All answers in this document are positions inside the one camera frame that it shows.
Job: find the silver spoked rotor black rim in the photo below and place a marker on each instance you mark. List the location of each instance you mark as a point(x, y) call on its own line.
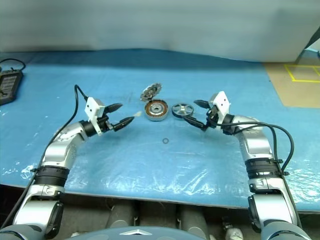
point(183, 109)

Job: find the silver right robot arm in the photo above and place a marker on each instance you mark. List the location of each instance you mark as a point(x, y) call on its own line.
point(257, 145)

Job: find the blue-grey robot torso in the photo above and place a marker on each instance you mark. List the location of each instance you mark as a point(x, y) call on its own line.
point(137, 233)

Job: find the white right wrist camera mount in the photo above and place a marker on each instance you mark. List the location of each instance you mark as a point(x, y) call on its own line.
point(223, 101)

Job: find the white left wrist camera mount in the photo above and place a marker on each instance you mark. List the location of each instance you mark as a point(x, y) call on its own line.
point(93, 110)

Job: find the motor stator with copper windings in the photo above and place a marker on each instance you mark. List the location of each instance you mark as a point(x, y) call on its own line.
point(156, 110)

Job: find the grey rounded cylinder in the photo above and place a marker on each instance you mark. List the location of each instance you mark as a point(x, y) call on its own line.
point(122, 215)
point(193, 220)

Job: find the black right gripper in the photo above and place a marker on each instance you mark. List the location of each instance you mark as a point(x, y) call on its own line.
point(213, 116)

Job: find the black power adapter box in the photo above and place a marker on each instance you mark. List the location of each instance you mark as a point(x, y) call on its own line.
point(8, 85)

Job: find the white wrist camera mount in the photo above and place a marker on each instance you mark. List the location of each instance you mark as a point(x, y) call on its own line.
point(93, 110)
point(223, 101)

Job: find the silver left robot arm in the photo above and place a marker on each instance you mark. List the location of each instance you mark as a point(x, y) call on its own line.
point(62, 147)

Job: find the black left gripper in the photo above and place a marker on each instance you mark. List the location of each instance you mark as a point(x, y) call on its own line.
point(106, 123)

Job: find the silver motor lid with circuit board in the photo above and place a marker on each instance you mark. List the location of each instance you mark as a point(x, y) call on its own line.
point(150, 92)

